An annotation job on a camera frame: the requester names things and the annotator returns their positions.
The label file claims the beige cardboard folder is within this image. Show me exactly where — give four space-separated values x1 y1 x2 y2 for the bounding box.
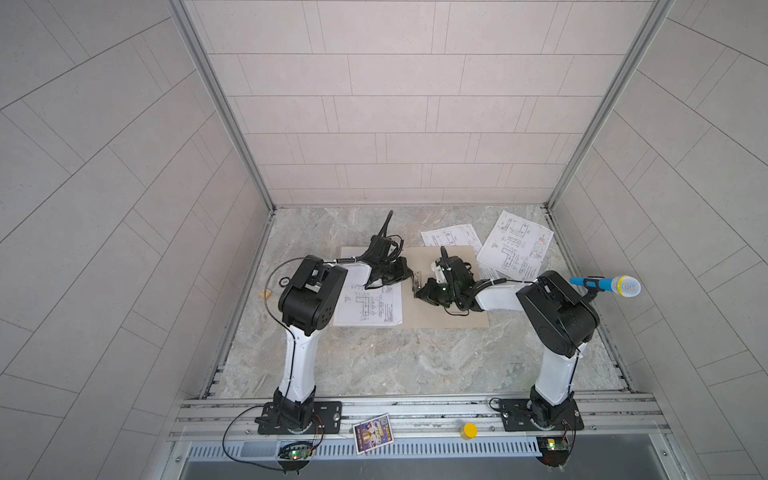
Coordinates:
333 246 489 329

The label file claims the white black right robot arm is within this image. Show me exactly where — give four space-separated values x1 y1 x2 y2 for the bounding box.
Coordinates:
413 249 600 433

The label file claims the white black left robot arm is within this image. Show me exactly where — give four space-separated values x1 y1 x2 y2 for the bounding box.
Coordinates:
259 234 413 433

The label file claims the metal folder clip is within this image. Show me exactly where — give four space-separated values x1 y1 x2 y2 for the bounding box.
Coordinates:
411 271 424 294

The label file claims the red-stamped technical drawing sheet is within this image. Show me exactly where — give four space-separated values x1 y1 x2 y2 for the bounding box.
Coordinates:
477 211 554 281

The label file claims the colourful printed card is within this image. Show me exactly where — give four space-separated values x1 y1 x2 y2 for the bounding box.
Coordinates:
352 414 394 455

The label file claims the right circuit board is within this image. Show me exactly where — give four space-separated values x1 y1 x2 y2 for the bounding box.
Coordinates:
536 437 571 467

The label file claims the left green circuit board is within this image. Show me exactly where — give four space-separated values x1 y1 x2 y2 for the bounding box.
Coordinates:
277 441 314 461

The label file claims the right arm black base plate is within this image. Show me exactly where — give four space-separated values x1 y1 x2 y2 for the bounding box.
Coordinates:
500 398 584 432

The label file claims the aluminium front rail frame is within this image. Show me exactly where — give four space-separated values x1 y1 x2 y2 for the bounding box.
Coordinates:
148 391 694 479

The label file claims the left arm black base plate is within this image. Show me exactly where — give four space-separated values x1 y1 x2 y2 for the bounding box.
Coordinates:
255 401 342 435

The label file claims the aluminium corner frame post left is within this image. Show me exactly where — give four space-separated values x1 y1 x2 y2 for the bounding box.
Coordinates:
167 0 276 216

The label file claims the aluminium corner frame post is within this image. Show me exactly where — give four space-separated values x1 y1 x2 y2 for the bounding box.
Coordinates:
167 0 276 216
544 0 675 212

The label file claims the aluminium corner frame post right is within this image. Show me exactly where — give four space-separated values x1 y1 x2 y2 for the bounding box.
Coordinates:
544 0 675 212

